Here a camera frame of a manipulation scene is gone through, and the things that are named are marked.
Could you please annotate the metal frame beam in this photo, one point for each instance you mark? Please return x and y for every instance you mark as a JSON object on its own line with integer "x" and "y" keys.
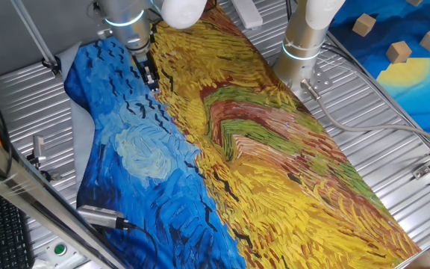
{"x": 32, "y": 194}

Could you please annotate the black keyboard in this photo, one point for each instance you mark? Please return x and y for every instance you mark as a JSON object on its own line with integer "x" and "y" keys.
{"x": 6, "y": 231}

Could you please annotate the grey box with green button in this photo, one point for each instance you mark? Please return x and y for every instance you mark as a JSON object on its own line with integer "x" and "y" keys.
{"x": 60, "y": 250}

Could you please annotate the silver cylindrical camera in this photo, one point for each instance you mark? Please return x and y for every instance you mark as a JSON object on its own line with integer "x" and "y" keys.
{"x": 99, "y": 216}

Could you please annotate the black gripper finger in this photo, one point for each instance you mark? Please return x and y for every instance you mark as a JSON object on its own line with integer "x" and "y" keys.
{"x": 156, "y": 80}
{"x": 147, "y": 78}

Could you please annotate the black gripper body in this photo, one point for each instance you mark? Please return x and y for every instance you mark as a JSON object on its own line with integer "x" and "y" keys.
{"x": 142, "y": 63}

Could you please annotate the painted wheatfield cloth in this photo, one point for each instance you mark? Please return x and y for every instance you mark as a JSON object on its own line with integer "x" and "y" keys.
{"x": 274, "y": 168}

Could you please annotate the blue cloth with yellow sun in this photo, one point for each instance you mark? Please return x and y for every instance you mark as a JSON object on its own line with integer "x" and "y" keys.
{"x": 416, "y": 86}

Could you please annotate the white power strip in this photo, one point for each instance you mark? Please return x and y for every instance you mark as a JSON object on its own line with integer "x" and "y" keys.
{"x": 247, "y": 13}

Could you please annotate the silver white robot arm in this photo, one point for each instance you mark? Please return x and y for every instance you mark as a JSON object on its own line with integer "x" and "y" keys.
{"x": 304, "y": 37}

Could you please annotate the thin metal rod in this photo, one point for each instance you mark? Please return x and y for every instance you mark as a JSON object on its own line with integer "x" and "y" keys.
{"x": 32, "y": 37}

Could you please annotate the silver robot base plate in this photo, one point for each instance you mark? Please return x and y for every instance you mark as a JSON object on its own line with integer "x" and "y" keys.
{"x": 321, "y": 82}

